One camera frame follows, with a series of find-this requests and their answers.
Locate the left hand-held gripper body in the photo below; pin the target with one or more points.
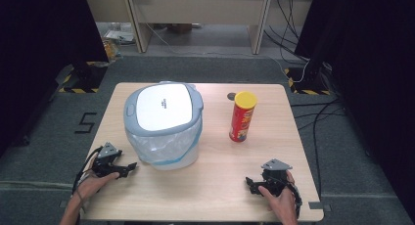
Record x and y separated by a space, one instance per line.
106 158

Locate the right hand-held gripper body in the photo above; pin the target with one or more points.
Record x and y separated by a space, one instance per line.
275 177

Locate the white trash can grey lid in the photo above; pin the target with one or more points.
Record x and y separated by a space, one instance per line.
163 117

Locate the red chips can yellow lid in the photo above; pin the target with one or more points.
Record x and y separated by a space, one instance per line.
242 120

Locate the person's left hand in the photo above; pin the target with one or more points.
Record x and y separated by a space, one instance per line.
93 185

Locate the person's right hand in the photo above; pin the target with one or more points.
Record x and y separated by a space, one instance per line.
282 207

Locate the clear plastic trash bag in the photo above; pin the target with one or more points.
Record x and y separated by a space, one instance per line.
163 146

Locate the black tape floor numeral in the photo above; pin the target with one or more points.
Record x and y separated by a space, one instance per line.
85 123

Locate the yellow black striped floor tape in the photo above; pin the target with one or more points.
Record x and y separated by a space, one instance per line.
310 89
78 83

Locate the dark round table grommet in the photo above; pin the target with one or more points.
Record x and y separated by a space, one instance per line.
231 96

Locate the black curtain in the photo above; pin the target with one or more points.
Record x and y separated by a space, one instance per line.
39 55
368 88

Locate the beige wooden desk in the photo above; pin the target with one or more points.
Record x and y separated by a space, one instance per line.
199 9

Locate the grey table corner bracket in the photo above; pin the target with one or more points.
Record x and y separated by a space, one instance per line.
63 204
319 206

